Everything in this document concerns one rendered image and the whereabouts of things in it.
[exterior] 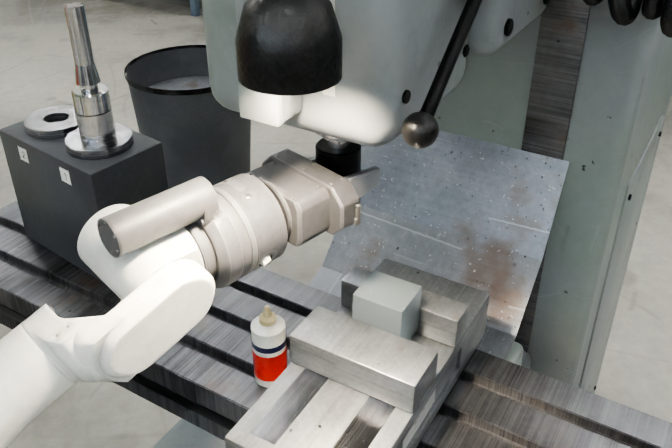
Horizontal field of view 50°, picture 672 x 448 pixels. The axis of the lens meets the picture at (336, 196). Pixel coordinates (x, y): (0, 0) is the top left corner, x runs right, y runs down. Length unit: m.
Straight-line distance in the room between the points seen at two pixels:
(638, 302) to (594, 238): 1.62
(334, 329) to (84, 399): 1.58
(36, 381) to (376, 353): 0.34
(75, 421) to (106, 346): 1.68
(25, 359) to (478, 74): 0.71
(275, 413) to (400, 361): 0.14
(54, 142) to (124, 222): 0.50
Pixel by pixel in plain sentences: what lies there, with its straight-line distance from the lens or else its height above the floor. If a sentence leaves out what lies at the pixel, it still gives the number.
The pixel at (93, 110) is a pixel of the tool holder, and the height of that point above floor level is 1.21.
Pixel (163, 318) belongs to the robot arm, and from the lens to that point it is 0.59.
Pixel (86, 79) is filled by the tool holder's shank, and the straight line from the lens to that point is 0.99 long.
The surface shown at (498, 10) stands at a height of 1.39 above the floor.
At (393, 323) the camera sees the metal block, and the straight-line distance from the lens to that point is 0.79.
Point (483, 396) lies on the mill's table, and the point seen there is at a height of 0.96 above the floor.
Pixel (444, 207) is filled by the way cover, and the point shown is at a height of 1.02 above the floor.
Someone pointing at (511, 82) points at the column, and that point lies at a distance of 1.05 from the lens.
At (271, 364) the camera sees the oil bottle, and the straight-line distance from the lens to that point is 0.86.
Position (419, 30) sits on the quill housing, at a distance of 0.61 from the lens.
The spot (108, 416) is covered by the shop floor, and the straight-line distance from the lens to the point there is 2.25.
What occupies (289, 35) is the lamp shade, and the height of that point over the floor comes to 1.45.
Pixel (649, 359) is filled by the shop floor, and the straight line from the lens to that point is 2.51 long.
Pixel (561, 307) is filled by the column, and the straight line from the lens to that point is 1.20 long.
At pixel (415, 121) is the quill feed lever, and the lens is 0.57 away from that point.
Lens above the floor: 1.60
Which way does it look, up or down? 31 degrees down
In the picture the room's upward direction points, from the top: straight up
